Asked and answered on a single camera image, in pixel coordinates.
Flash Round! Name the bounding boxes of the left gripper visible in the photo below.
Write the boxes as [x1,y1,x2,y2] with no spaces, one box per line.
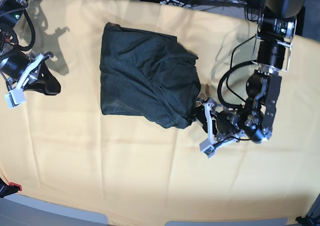
[189,98,245,158]

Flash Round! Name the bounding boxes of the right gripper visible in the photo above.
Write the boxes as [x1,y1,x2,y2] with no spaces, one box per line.
[0,47,61,109]

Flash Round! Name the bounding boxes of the dark grey long-sleeve shirt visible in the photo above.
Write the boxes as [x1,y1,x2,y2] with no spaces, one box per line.
[99,23,201,129]

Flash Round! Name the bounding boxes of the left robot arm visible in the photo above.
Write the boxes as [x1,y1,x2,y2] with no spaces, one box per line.
[192,0,305,157]

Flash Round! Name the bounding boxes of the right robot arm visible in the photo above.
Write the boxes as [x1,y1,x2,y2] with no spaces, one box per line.
[0,0,61,108]

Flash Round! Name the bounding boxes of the yellow table cloth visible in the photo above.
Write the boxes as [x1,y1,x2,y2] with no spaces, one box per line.
[0,0,320,225]

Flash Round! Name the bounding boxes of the red and black clamp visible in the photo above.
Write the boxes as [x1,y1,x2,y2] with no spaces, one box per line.
[0,179,22,198]

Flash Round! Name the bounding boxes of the black clamp right corner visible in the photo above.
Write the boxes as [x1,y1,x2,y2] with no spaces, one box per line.
[295,216,318,226]

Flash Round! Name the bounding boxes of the tangle of black cables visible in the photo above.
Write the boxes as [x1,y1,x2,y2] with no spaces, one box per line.
[216,34,262,110]

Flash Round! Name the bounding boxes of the black table leg post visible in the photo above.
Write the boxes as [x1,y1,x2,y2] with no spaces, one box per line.
[295,6,306,36]

